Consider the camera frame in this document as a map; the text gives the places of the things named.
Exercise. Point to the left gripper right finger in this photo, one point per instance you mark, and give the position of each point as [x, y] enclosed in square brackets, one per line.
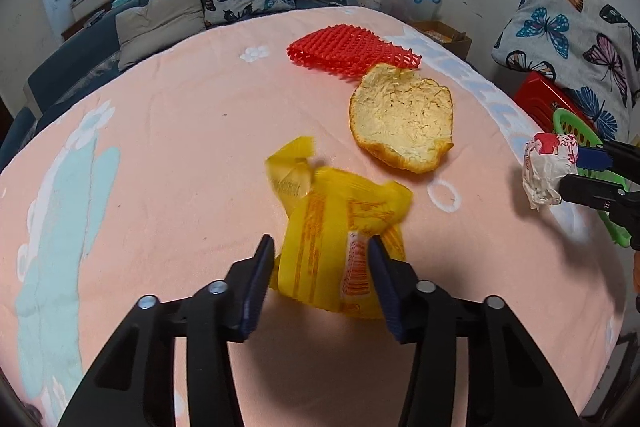
[511, 382]

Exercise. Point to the blue sofa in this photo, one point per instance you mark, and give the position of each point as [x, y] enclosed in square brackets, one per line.
[80, 66]

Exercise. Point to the red white wrapper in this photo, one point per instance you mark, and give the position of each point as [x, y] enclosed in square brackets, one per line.
[548, 158]

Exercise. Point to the orange peel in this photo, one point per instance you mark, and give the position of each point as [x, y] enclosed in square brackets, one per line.
[402, 118]

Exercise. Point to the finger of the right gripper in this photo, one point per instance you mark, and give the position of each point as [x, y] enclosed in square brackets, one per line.
[593, 159]
[592, 193]

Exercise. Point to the green plastic waste basket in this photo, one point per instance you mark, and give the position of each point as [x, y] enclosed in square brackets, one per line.
[606, 170]

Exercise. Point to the beige cushion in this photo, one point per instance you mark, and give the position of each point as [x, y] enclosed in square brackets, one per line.
[148, 29]

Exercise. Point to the yellow snack wrapper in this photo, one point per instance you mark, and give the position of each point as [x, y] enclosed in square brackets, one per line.
[332, 213]

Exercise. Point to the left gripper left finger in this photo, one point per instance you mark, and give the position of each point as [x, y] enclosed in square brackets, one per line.
[131, 381]

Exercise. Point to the cardboard box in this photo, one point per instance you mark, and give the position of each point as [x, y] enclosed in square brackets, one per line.
[457, 42]

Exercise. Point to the red plastic mesh mat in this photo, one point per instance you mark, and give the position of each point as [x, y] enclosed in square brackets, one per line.
[348, 52]

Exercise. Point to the butterfly blanket bundle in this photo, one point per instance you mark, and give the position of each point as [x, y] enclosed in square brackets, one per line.
[587, 48]

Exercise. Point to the person's right hand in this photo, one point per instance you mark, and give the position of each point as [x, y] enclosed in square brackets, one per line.
[636, 272]

